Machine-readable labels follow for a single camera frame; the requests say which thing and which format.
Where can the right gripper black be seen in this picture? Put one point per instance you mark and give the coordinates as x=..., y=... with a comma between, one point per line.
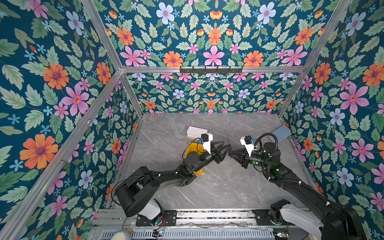
x=244, y=153

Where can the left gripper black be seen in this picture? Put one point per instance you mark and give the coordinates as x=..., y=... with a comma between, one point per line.
x=218, y=148

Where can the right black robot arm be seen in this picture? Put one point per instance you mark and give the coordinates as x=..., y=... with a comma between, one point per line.
x=325, y=220

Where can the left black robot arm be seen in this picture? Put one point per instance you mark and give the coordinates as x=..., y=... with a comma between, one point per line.
x=135, y=193

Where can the yellow plastic bin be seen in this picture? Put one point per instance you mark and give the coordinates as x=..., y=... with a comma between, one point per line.
x=192, y=158

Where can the white rectangular box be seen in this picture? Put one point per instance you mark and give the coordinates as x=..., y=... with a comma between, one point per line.
x=194, y=132

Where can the grey blue flat box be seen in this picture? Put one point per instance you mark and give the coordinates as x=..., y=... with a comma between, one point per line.
x=282, y=132

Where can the beige round object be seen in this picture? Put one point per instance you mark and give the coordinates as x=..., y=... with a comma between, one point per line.
x=121, y=235

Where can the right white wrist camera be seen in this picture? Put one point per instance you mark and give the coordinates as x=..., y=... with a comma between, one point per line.
x=248, y=143

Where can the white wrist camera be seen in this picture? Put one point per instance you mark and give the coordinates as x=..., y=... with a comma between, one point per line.
x=206, y=140
x=248, y=143

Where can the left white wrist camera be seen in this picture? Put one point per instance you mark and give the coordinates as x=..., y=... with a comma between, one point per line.
x=206, y=140

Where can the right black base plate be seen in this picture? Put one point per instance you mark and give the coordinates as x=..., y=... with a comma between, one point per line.
x=263, y=218

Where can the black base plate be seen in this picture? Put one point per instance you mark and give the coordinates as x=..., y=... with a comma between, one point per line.
x=164, y=219
x=263, y=218

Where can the white perforated cable duct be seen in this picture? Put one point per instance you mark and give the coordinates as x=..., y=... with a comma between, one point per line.
x=195, y=234

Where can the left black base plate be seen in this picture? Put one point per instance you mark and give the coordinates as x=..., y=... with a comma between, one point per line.
x=164, y=219

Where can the black hook rail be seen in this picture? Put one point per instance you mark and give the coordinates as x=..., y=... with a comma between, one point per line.
x=211, y=70

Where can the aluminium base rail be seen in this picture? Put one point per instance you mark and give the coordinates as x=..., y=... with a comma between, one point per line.
x=114, y=219

